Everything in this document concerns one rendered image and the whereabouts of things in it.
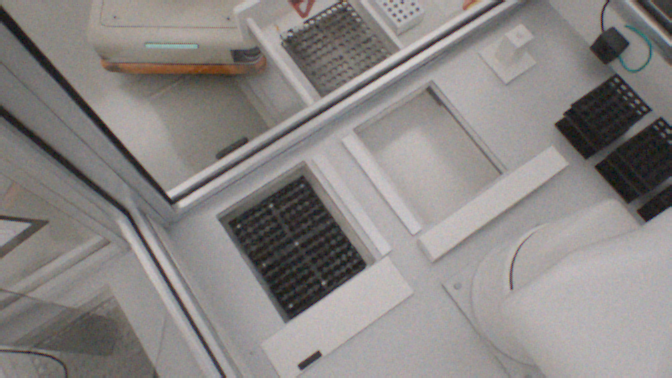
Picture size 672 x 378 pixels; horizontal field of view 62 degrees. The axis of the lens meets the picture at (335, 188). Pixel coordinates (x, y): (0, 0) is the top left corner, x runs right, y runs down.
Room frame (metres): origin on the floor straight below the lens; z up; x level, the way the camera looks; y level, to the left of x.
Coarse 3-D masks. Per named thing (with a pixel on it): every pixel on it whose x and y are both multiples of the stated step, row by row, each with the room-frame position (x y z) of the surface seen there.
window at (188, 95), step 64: (0, 0) 0.30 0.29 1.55; (64, 0) 0.32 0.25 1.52; (128, 0) 0.35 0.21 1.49; (192, 0) 0.39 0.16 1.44; (256, 0) 0.43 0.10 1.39; (320, 0) 0.49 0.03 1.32; (384, 0) 0.56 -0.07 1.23; (448, 0) 0.65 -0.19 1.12; (64, 64) 0.30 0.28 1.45; (128, 64) 0.33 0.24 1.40; (192, 64) 0.37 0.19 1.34; (256, 64) 0.42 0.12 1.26; (320, 64) 0.48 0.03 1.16; (384, 64) 0.57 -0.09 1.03; (128, 128) 0.31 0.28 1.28; (192, 128) 0.35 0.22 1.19; (256, 128) 0.41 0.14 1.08
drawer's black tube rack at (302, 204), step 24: (312, 192) 0.35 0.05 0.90; (264, 216) 0.31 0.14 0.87; (288, 216) 0.30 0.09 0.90; (312, 216) 0.31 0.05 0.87; (240, 240) 0.25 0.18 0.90; (264, 240) 0.25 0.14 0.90; (288, 240) 0.26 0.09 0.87; (312, 240) 0.25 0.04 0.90; (336, 240) 0.25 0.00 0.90; (264, 264) 0.20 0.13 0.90; (288, 264) 0.20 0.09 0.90; (312, 264) 0.21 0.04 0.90; (336, 264) 0.21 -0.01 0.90; (360, 264) 0.22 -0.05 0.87; (288, 288) 0.16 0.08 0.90; (312, 288) 0.16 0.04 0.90; (288, 312) 0.12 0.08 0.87
